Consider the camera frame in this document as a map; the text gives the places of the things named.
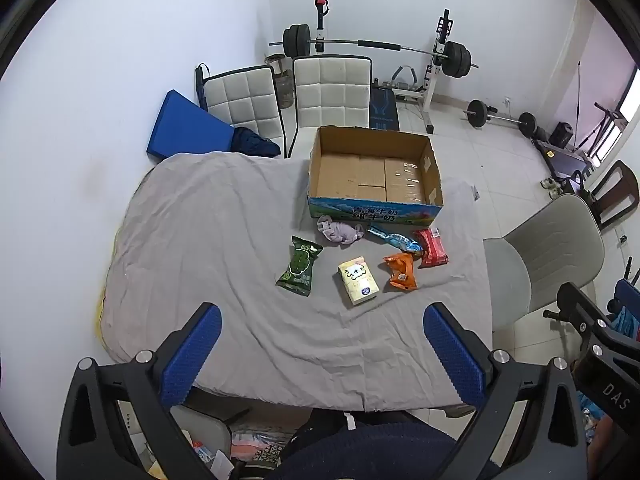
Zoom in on green snack packet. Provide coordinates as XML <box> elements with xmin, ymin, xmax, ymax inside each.
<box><xmin>276</xmin><ymin>236</ymin><xmax>324</xmax><ymax>300</ymax></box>

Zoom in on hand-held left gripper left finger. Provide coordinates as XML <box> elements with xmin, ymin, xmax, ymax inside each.
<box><xmin>56</xmin><ymin>301</ymin><xmax>236</xmax><ymax>480</ymax></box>

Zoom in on grey curved exercise bar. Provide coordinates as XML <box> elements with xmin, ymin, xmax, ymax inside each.
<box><xmin>390</xmin><ymin>65</ymin><xmax>422</xmax><ymax>92</ymax></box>

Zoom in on small white quilted chair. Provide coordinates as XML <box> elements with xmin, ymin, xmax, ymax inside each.
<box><xmin>202</xmin><ymin>66</ymin><xmax>287</xmax><ymax>158</ymax></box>

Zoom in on person's dark navy clothing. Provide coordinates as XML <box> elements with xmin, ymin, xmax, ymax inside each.
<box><xmin>277</xmin><ymin>422</ymin><xmax>501</xmax><ymax>480</ymax></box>

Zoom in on orange snack packet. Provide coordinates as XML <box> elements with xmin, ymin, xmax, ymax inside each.
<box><xmin>383</xmin><ymin>252</ymin><xmax>418</xmax><ymax>292</ymax></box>

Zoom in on black pole with strap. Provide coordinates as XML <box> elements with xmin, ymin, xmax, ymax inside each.
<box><xmin>195</xmin><ymin>63</ymin><xmax>209</xmax><ymax>111</ymax></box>

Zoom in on blue garment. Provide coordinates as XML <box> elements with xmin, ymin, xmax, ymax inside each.
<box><xmin>607</xmin><ymin>306</ymin><xmax>640</xmax><ymax>342</ymax></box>

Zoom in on blue foam mat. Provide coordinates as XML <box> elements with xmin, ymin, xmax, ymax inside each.
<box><xmin>146</xmin><ymin>90</ymin><xmax>236</xmax><ymax>163</ymax></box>

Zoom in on yellow white tissue pack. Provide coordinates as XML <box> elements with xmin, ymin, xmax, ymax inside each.
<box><xmin>338</xmin><ymin>256</ymin><xmax>379</xmax><ymax>307</ymax></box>

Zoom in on blue snack packet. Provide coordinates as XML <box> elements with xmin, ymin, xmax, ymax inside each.
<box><xmin>367</xmin><ymin>225</ymin><xmax>423</xmax><ymax>253</ymax></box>

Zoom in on long barbell with black plates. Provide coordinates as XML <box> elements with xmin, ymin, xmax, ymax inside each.
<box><xmin>268</xmin><ymin>24</ymin><xmax>479</xmax><ymax>81</ymax></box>

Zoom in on white barbell rack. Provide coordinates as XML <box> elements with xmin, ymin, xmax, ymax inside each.
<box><xmin>312</xmin><ymin>0</ymin><xmax>456</xmax><ymax>136</ymax></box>

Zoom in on dark navy garment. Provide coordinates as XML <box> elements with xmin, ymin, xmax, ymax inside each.
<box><xmin>231</xmin><ymin>127</ymin><xmax>282</xmax><ymax>158</ymax></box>

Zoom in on purple cloth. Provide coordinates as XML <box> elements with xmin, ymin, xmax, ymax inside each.
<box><xmin>316</xmin><ymin>215</ymin><xmax>366</xmax><ymax>248</ymax></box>

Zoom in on black speaker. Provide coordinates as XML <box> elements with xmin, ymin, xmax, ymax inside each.
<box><xmin>550</xmin><ymin>122</ymin><xmax>576</xmax><ymax>150</ymax></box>

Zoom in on black blue weight bench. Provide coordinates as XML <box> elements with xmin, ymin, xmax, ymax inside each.
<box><xmin>369</xmin><ymin>85</ymin><xmax>399</xmax><ymax>131</ymax></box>

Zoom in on thin black pole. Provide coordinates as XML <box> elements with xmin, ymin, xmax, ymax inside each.
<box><xmin>572</xmin><ymin>60</ymin><xmax>584</xmax><ymax>151</ymax></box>

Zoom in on clear plastic water jug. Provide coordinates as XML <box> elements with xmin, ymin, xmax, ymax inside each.
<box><xmin>276</xmin><ymin>71</ymin><xmax>295</xmax><ymax>110</ymax></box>

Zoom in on dark wooden chair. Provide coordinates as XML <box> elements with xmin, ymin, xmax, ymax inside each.
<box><xmin>570</xmin><ymin>160</ymin><xmax>640</xmax><ymax>231</ymax></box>

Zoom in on pink plastic bag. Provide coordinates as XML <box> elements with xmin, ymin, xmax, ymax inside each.
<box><xmin>230</xmin><ymin>430</ymin><xmax>295</xmax><ymax>461</ymax></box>

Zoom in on black metal stand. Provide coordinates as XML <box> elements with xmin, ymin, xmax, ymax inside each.
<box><xmin>575</xmin><ymin>102</ymin><xmax>627</xmax><ymax>157</ymax></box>

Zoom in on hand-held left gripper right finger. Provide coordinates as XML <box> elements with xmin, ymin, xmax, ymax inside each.
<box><xmin>422</xmin><ymin>301</ymin><xmax>587</xmax><ymax>480</ymax></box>

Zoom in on window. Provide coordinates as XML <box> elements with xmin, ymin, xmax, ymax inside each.
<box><xmin>617</xmin><ymin>65</ymin><xmax>640</xmax><ymax>131</ymax></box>

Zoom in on grey table cover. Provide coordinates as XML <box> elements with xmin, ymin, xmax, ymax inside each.
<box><xmin>95</xmin><ymin>151</ymin><xmax>496</xmax><ymax>411</ymax></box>

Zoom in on black treadmill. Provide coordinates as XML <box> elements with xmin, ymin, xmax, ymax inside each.
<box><xmin>532</xmin><ymin>137</ymin><xmax>596</xmax><ymax>181</ymax></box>

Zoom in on cardboard box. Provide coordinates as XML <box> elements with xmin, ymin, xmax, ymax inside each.
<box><xmin>306</xmin><ymin>126</ymin><xmax>445</xmax><ymax>226</ymax></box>

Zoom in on red snack packet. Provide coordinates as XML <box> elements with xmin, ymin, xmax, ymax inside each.
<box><xmin>412</xmin><ymin>227</ymin><xmax>449</xmax><ymax>269</ymax></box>

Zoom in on short barbell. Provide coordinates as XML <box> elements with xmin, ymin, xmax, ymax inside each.
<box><xmin>462</xmin><ymin>100</ymin><xmax>538</xmax><ymax>136</ymax></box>

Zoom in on large white quilted chair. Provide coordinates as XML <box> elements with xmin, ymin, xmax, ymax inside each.
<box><xmin>287</xmin><ymin>55</ymin><xmax>373</xmax><ymax>158</ymax></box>

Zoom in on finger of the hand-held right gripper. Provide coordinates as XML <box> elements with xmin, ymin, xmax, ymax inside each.
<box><xmin>614</xmin><ymin>279</ymin><xmax>640</xmax><ymax>312</ymax></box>
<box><xmin>556</xmin><ymin>282</ymin><xmax>622</xmax><ymax>357</ymax></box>

